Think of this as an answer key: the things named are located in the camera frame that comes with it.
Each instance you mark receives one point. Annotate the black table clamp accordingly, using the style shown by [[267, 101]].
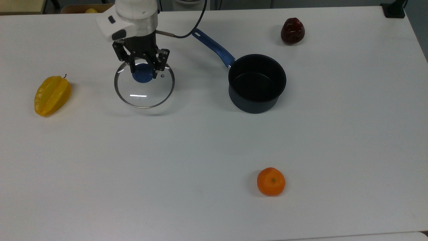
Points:
[[394, 10]]

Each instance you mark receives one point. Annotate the orange mandarin fruit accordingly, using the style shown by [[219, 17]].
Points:
[[271, 182]]

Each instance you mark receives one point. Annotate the dark red apple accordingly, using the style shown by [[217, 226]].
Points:
[[292, 31]]

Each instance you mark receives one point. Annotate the glass lid with blue knob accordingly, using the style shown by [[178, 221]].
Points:
[[142, 77]]

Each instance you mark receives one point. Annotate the tan wooden board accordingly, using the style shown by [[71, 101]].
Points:
[[20, 6]]

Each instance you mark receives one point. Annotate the yellow starfruit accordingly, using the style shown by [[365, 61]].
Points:
[[51, 97]]

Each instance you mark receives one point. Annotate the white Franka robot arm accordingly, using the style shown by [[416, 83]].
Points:
[[137, 13]]

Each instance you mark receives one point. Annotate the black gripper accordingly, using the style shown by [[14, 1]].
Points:
[[142, 47]]

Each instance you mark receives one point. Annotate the brown cardboard box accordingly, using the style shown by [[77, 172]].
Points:
[[72, 8]]

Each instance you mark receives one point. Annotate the small yellow fruit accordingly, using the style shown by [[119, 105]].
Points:
[[91, 11]]

